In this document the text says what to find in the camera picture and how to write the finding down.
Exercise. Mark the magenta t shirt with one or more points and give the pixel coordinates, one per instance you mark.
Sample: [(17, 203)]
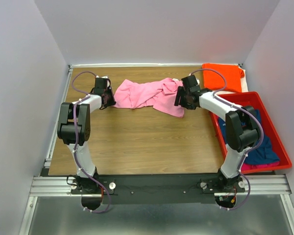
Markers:
[(246, 167)]

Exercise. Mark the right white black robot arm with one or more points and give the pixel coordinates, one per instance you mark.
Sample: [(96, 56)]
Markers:
[(243, 131)]

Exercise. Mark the red plastic bin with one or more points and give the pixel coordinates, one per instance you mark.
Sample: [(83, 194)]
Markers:
[(272, 127)]

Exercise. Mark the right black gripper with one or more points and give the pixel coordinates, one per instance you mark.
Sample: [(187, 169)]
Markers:
[(180, 92)]

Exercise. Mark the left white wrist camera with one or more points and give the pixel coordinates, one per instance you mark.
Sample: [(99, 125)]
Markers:
[(103, 82)]

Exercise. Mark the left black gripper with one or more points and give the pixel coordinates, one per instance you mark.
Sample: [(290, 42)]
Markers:
[(112, 101)]

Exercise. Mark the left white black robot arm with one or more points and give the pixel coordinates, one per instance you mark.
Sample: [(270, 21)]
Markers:
[(74, 129)]

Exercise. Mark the navy blue t shirt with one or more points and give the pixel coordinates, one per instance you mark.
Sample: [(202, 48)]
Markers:
[(264, 154)]

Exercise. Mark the light pink t shirt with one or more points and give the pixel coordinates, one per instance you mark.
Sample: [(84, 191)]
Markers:
[(158, 94)]

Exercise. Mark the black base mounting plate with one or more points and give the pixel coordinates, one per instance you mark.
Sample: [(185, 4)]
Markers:
[(110, 190)]

